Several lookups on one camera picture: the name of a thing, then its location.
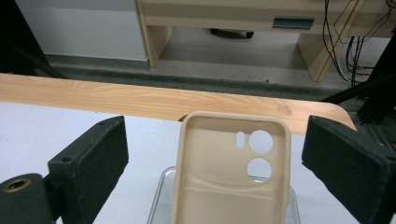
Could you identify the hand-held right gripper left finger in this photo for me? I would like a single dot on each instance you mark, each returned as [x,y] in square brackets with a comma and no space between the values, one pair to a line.
[90,168]

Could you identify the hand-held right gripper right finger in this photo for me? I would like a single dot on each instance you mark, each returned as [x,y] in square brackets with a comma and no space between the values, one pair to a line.
[351,168]

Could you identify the clear plastic tray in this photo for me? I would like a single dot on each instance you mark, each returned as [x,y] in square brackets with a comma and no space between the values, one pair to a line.
[160,202]

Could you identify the beige phone case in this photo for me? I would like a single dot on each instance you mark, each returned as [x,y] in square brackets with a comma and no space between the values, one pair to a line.
[218,193]

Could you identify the light wooden board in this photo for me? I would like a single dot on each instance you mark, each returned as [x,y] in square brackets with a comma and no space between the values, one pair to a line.
[124,99]

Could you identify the white cabinet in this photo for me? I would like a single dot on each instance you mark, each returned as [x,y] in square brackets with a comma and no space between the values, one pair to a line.
[84,28]

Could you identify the black curtain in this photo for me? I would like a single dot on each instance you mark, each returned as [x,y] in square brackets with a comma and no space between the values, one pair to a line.
[18,46]

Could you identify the black chair base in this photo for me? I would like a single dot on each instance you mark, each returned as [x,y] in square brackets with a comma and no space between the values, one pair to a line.
[232,33]

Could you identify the beige wooden desk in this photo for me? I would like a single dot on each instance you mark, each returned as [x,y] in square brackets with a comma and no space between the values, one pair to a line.
[218,14]

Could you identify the black diagonal frame strut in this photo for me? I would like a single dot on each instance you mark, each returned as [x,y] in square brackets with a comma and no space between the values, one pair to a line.
[378,96]

